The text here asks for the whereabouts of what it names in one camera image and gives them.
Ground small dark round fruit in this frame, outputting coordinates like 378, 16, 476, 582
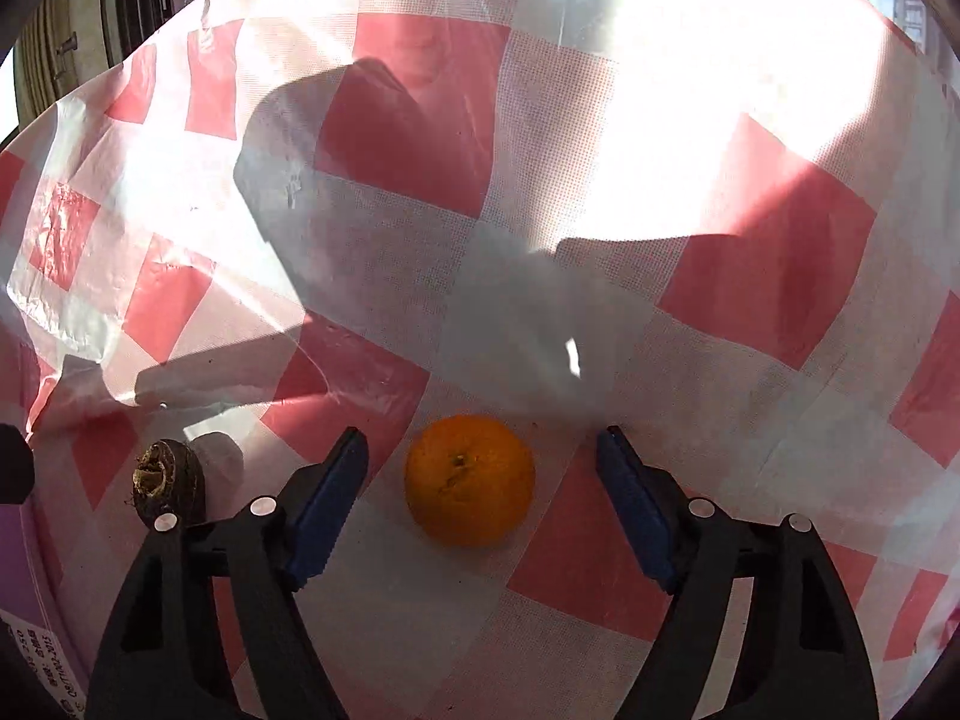
133, 439, 207, 530

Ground black object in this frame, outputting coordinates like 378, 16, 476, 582
0, 424, 35, 507

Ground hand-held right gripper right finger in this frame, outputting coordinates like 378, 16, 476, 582
596, 426, 878, 720

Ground purple box with label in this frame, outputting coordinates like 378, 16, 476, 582
0, 506, 92, 720

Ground orange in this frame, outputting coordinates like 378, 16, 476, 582
405, 414, 537, 548

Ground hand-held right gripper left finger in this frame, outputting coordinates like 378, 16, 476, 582
84, 426, 370, 720

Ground red white checkered tablecloth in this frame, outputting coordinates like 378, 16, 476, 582
0, 0, 960, 720

